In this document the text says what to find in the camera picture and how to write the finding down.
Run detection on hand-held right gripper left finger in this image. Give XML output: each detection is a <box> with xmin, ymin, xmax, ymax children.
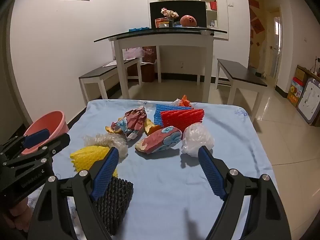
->
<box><xmin>27</xmin><ymin>147</ymin><xmax>120</xmax><ymax>240</ymax></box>

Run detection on grey framed drawing board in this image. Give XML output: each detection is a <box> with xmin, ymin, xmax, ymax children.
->
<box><xmin>296</xmin><ymin>77</ymin><xmax>320</xmax><ymax>125</ymax></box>

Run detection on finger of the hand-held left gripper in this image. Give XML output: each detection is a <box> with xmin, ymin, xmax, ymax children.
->
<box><xmin>2</xmin><ymin>133</ymin><xmax>71</xmax><ymax>173</ymax></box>
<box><xmin>0</xmin><ymin>129</ymin><xmax>50</xmax><ymax>155</ymax></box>

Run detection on white bench with dark top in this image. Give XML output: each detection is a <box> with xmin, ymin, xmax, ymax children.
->
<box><xmin>79</xmin><ymin>57</ymin><xmax>143</xmax><ymax>105</ymax></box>
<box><xmin>215</xmin><ymin>58</ymin><xmax>268</xmax><ymax>122</ymax></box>

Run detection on white door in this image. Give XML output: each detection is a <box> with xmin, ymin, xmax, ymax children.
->
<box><xmin>265</xmin><ymin>10</ymin><xmax>282</xmax><ymax>80</ymax></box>

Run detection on brown cardboard box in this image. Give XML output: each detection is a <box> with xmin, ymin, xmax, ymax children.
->
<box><xmin>294</xmin><ymin>65</ymin><xmax>310</xmax><ymax>82</ymax></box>

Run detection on pink plastic bag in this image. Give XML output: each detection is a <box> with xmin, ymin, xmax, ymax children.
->
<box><xmin>125</xmin><ymin>47</ymin><xmax>145</xmax><ymax>60</ymax></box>

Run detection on blue foam net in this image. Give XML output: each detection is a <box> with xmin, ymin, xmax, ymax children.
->
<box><xmin>153</xmin><ymin>103</ymin><xmax>193</xmax><ymax>128</ymax></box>

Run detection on black foam net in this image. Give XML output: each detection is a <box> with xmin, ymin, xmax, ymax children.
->
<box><xmin>94</xmin><ymin>176</ymin><xmax>134</xmax><ymax>236</ymax></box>

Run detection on yellow foam net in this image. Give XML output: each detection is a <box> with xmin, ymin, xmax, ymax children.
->
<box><xmin>70</xmin><ymin>145</ymin><xmax>118</xmax><ymax>178</ymax></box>

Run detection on light blue cloth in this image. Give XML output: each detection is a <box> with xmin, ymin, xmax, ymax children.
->
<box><xmin>27</xmin><ymin>99</ymin><xmax>278</xmax><ymax>240</ymax></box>

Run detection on white plastic bag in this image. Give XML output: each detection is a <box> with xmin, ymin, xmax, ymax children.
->
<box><xmin>180</xmin><ymin>122</ymin><xmax>215</xmax><ymax>158</ymax></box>

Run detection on person's left hand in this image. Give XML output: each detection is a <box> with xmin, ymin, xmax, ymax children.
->
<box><xmin>7</xmin><ymin>197</ymin><xmax>30</xmax><ymax>231</ymax></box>

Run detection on orange ball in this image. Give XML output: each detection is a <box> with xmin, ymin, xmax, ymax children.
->
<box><xmin>180</xmin><ymin>15</ymin><xmax>197</xmax><ymax>27</ymax></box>

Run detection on black monitor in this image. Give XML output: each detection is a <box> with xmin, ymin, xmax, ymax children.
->
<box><xmin>149</xmin><ymin>0</ymin><xmax>207</xmax><ymax>28</ymax></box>

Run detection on dark red paper bag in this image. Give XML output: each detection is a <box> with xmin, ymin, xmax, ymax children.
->
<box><xmin>140</xmin><ymin>45</ymin><xmax>158</xmax><ymax>82</ymax></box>

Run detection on colourful printed box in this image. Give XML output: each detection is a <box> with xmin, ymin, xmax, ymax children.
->
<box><xmin>287</xmin><ymin>77</ymin><xmax>305</xmax><ymax>108</ymax></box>

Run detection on red cloud-print paper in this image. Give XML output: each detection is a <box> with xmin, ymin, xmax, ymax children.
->
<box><xmin>135</xmin><ymin>118</ymin><xmax>182</xmax><ymax>154</ymax></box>

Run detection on pink flower bouquet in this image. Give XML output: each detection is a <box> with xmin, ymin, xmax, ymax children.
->
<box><xmin>161</xmin><ymin>7</ymin><xmax>179</xmax><ymax>20</ymax></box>

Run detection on clear bubble wrap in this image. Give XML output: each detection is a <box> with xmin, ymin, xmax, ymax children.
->
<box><xmin>84</xmin><ymin>133</ymin><xmax>128</xmax><ymax>159</ymax></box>

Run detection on orange and white wrapper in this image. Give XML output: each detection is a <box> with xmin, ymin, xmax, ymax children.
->
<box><xmin>171</xmin><ymin>94</ymin><xmax>193</xmax><ymax>108</ymax></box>

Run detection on red foam net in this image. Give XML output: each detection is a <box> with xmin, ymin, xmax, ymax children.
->
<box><xmin>160</xmin><ymin>108</ymin><xmax>203</xmax><ymax>133</ymax></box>

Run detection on white table with glass top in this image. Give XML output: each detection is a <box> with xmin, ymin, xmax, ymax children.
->
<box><xmin>94</xmin><ymin>26</ymin><xmax>228</xmax><ymax>103</ymax></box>

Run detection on colourful trash pile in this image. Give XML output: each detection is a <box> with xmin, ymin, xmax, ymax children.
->
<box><xmin>104</xmin><ymin>107</ymin><xmax>148</xmax><ymax>140</ymax></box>

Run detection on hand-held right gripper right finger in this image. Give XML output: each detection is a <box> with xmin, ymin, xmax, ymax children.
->
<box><xmin>198</xmin><ymin>146</ymin><xmax>292</xmax><ymax>240</ymax></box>

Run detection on pink plastic bucket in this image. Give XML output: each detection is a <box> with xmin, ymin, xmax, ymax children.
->
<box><xmin>21</xmin><ymin>110</ymin><xmax>69</xmax><ymax>155</ymax></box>

